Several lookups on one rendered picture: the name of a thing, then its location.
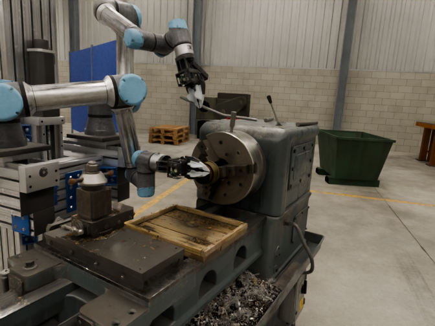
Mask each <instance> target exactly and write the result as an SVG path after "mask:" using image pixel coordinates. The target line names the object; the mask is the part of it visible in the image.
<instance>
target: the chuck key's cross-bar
mask: <svg viewBox="0 0 435 326"><path fill-rule="evenodd" d="M180 99H182V100H185V101H187V102H190V103H192V104H194V102H191V101H189V100H188V99H187V98H185V97H183V96H180ZM202 108H204V109H206V110H208V111H211V112H213V113H216V114H218V115H220V116H223V117H228V118H231V115H230V114H223V113H220V112H218V111H215V110H213V109H211V108H209V107H206V106H204V105H202ZM236 118H237V119H242V120H250V121H255V122H257V118H249V117H244V116H236Z"/></svg>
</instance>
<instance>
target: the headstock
mask: <svg viewBox="0 0 435 326"><path fill-rule="evenodd" d="M279 122H280V124H281V125H276V124H277V123H276V121H274V120H272V121H270V122H264V120H260V119H257V122H255V121H250V120H241V119H240V120H236V121H235V126H234V129H233V130H237V131H242V132H244V133H247V134H248V135H250V136H251V137H253V138H254V139H255V140H256V141H257V143H259V145H260V147H261V148H262V150H263V153H264V155H265V160H266V174H265V179H264V181H263V183H262V185H261V186H260V188H259V189H258V191H256V192H255V193H254V194H252V195H251V196H249V197H247V198H245V199H243V200H241V201H239V202H237V203H235V204H231V205H227V206H232V207H235V208H240V209H243V210H248V211H251V212H256V213H260V214H264V215H268V216H271V217H279V216H281V215H282V214H283V213H284V212H285V208H286V207H288V206H289V205H290V204H292V203H293V202H295V201H296V200H297V199H298V198H300V197H301V196H303V195H304V194H305V193H307V192H308V191H309V190H310V185H311V175H312V169H313V158H314V152H315V142H316V136H317V135H318V134H319V132H320V128H319V126H318V125H305V126H298V127H297V126H296V123H295V122H281V121H279ZM229 125H230V120H227V121H212V122H205V123H204V124H203V125H202V126H201V128H200V132H199V140H202V139H204V138H205V137H206V135H207V134H210V133H213V132H218V131H230V126H229ZM264 126H265V127H264ZM271 127H273V128H271ZM279 127H283V128H279ZM274 163H275V164H274Z"/></svg>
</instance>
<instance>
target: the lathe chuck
mask: <svg viewBox="0 0 435 326"><path fill-rule="evenodd" d="M233 132H235V133H230V132H227V131H218V132H213V133H210V134H207V135H206V137H207V139H208V141H209V142H210V144H211V146H212V148H213V149H214V151H215V152H216V155H217V156H218V158H222V160H220V161H219V162H218V163H216V164H217V166H218V167H220V166H222V162H223V159H224V160H226V161H227V162H228V164H255V165H256V172H255V173H253V174H248V175H235V176H232V177H231V176H226V177H224V179H221V180H220V182H219V184H218V186H217V189H216V191H215V194H214V196H213V198H212V200H211V201H212V202H214V203H216V204H220V205H231V204H235V203H237V202H239V201H241V200H243V199H245V198H247V197H249V196H250V195H252V194H253V193H254V192H255V191H256V190H257V188H258V186H259V185H260V182H261V180H262V176H263V160H262V156H261V154H260V151H259V149H258V148H257V146H256V144H255V143H254V142H253V141H252V140H251V139H250V138H249V137H248V136H246V135H244V134H243V133H240V132H237V131H233ZM200 142H201V140H200V141H199V142H198V143H200ZM198 143H197V144H196V146H195V148H194V150H193V153H192V156H193V157H195V158H197V159H198V160H200V161H201V157H200V156H199V154H200V153H201V152H200V150H199V149H198V147H197V145H198ZM193 180H194V183H195V185H196V187H197V188H198V190H199V191H200V192H201V193H202V191H203V188H202V184H199V183H198V182H196V180H195V179H193ZM251 191H253V192H252V193H251V194H250V195H249V196H248V194H249V193H250V192H251Z"/></svg>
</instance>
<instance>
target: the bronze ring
mask: <svg viewBox="0 0 435 326"><path fill-rule="evenodd" d="M203 164H204V165H205V166H206V167H207V168H208V169H209V170H210V173H209V174H208V175H206V176H204V177H199V178H196V179H195V180H196V182H198V183H199V184H213V183H215V182H216V181H217V180H218V179H219V174H220V172H219V168H218V166H217V164H216V163H215V162H213V161H206V162H204V163H203Z"/></svg>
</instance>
